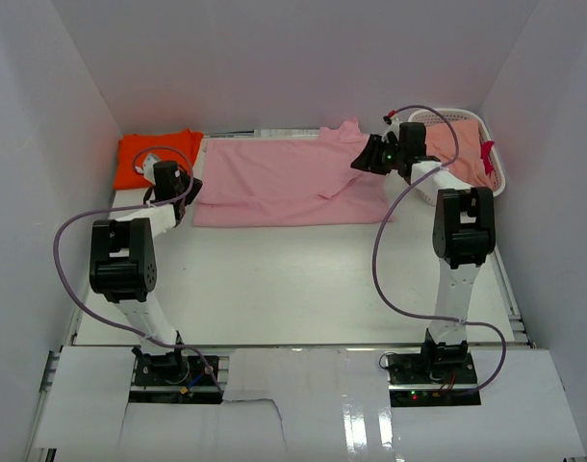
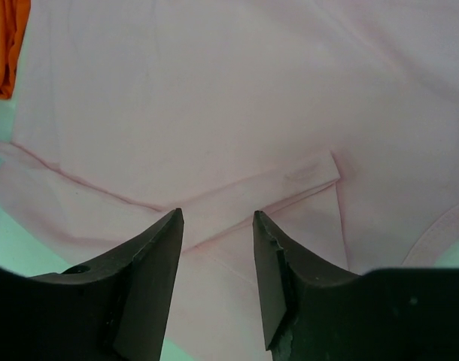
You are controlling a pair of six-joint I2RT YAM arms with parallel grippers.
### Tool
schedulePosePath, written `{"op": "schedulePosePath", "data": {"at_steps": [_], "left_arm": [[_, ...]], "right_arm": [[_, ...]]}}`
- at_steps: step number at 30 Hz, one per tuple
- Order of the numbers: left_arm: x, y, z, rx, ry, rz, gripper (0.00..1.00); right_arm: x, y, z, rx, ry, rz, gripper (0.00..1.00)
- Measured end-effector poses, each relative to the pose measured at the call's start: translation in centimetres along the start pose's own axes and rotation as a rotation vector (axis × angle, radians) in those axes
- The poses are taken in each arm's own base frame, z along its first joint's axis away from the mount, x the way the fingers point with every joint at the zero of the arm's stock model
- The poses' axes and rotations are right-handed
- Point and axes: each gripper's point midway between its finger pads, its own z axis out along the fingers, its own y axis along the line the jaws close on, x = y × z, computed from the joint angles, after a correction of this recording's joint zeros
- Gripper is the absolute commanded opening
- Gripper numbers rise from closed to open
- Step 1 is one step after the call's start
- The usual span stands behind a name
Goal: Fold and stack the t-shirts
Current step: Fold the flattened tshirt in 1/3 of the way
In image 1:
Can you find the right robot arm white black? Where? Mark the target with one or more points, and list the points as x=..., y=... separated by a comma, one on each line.
x=463, y=236

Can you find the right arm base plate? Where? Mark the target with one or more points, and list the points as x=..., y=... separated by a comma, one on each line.
x=413, y=385

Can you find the aluminium frame rail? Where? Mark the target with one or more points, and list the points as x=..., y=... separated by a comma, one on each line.
x=35, y=453

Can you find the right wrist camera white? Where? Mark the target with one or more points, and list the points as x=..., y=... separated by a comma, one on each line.
x=392, y=122

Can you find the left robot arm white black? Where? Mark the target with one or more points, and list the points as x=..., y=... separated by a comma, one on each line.
x=123, y=265

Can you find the folded orange t shirt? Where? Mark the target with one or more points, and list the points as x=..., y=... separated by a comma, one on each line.
x=134, y=148

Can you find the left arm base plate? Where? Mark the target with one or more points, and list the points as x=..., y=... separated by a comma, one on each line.
x=175, y=379

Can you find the pink t shirt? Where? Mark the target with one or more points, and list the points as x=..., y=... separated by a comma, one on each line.
x=289, y=182

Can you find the peach t shirt in basket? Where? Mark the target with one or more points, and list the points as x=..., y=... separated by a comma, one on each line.
x=469, y=165

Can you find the white plastic basket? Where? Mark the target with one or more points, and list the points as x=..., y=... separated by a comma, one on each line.
x=428, y=118

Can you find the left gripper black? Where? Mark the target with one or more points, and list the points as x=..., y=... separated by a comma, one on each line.
x=196, y=186

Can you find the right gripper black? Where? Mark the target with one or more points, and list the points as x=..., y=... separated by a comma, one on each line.
x=367, y=161

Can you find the magenta cloth in basket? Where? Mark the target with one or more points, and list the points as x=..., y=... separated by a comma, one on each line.
x=485, y=154

